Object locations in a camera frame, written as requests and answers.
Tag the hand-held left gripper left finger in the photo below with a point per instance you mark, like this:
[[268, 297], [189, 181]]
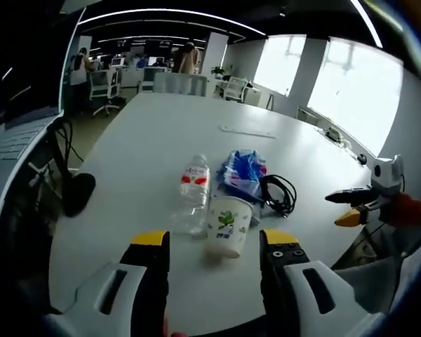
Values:
[[133, 277]]

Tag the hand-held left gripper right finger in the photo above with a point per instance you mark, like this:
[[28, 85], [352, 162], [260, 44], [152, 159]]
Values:
[[291, 281]]

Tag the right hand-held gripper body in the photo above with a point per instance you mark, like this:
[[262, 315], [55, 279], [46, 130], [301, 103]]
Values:
[[386, 175]]

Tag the white paper cup green print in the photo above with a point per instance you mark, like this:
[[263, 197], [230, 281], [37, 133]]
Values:
[[227, 226]]

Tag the clear plastic water bottle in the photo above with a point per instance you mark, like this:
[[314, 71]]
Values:
[[193, 194]]

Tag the blue plastic bag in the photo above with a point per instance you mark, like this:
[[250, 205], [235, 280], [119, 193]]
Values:
[[241, 172]]

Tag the person's left hand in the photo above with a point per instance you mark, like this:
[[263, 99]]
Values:
[[171, 328]]

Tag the small black round object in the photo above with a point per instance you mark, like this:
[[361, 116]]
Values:
[[362, 158]]

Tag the black desk lamp base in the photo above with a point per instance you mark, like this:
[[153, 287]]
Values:
[[78, 193]]

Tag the white flat strip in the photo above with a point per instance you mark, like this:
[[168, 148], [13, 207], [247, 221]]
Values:
[[249, 130]]

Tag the white table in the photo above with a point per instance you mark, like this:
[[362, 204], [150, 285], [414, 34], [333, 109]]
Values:
[[161, 140]]

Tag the white mesh office chair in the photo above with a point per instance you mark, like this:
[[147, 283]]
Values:
[[235, 87]]

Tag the green potted plant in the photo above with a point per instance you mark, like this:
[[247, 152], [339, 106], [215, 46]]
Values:
[[219, 72]]

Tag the open laptop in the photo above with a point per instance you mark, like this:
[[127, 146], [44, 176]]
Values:
[[17, 130]]

